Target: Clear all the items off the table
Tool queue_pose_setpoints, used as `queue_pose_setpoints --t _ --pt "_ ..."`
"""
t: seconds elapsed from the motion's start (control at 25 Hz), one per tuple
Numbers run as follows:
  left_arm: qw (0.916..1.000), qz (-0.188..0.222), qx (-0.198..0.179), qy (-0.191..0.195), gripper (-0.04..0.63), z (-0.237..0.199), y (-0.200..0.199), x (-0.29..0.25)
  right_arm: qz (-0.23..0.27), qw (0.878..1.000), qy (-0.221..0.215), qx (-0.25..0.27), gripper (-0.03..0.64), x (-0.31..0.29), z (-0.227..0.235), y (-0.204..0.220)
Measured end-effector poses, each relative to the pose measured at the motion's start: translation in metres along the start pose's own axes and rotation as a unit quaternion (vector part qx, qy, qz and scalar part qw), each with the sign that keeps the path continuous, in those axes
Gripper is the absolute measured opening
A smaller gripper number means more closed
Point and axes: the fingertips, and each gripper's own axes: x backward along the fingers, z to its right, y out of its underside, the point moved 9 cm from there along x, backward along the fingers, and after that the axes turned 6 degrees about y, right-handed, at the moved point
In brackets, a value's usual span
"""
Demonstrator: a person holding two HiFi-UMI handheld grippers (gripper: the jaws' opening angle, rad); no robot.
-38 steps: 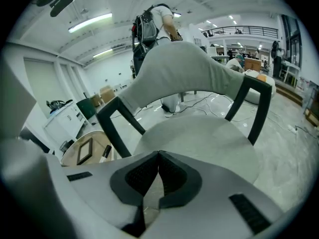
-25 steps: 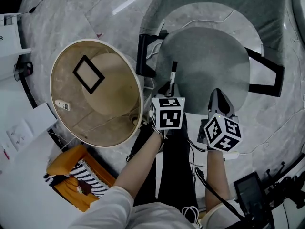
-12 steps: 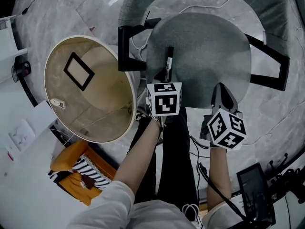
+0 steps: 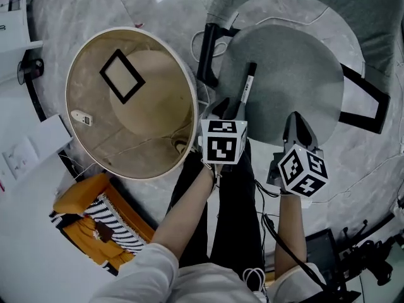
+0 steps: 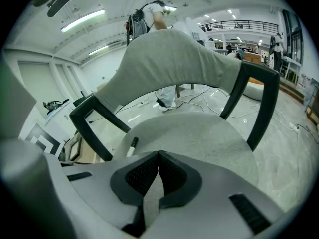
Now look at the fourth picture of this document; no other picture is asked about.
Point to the orange armchair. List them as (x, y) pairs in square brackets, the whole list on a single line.
[(79, 194)]

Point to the round amber glass table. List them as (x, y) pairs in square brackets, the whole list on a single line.
[(94, 137)]

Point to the white shelf unit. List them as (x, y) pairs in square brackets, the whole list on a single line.
[(12, 27)]

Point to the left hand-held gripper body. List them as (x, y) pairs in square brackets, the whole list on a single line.
[(221, 147)]

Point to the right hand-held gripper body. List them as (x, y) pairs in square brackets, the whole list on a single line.
[(301, 172)]

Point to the black wheeled chair base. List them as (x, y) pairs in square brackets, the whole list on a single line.
[(366, 257)]

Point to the black and white marker pen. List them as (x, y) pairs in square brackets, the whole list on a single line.
[(248, 84)]

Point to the small black framed board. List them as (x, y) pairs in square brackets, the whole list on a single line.
[(121, 76)]

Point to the person's white shirt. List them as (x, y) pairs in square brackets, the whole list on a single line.
[(151, 279)]

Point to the person's right forearm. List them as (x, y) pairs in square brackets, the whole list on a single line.
[(290, 232)]

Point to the black and white striped blanket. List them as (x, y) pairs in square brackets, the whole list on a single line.
[(116, 223)]

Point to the person's left forearm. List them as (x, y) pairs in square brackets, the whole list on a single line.
[(186, 210)]

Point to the black flat box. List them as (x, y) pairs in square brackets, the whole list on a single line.
[(322, 252)]

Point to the white wall plate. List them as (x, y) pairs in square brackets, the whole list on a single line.
[(20, 158)]

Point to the black metal frame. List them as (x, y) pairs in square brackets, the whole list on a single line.
[(206, 55), (380, 106)]

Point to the person's black trousers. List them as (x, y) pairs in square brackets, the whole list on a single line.
[(235, 216)]

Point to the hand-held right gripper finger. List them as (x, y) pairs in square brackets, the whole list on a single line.
[(289, 131), (312, 137)]

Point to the white handheld device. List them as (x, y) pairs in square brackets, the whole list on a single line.
[(82, 117)]

